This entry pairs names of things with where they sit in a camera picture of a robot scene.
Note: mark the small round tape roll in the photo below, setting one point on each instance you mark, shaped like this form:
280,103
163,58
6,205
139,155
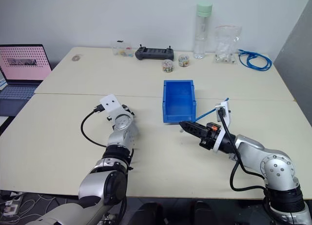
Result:
76,57

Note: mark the grey partition panel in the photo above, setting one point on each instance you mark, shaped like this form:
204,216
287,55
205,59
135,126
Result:
297,64

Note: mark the white power strip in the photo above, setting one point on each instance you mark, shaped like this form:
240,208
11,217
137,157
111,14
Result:
10,208

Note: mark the blue stick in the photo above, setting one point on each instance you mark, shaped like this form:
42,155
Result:
207,113

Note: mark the dark rounded shape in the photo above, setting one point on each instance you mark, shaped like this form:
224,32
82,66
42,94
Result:
201,212

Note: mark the clear plastic bag of couplers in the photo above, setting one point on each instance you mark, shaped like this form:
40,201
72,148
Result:
226,47

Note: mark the clear box of colourful bits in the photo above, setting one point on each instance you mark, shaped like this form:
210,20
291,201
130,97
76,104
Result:
122,49

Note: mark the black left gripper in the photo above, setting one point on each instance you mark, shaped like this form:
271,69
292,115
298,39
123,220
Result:
128,110

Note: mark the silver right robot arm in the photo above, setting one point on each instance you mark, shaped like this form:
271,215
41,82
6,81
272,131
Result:
275,169

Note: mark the small jar of colourful bits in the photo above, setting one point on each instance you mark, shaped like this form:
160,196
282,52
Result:
167,66
183,61

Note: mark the open laptop with pink screen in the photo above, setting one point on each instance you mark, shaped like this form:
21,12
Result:
22,64

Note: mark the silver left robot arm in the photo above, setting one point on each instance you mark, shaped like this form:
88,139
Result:
102,186

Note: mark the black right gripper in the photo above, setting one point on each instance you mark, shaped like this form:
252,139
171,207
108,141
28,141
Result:
209,135

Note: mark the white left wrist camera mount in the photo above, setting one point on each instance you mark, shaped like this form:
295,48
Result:
112,105

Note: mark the black remote controller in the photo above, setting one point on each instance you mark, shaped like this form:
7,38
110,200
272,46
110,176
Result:
155,53

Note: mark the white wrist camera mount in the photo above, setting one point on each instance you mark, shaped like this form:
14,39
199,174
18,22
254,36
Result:
225,118
112,105

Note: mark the blue plastic bin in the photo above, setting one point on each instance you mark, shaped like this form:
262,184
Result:
178,105

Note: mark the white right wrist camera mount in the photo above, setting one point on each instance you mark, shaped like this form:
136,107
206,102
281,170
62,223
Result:
225,118

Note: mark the clear bottle with green cap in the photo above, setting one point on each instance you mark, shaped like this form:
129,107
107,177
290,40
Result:
202,32

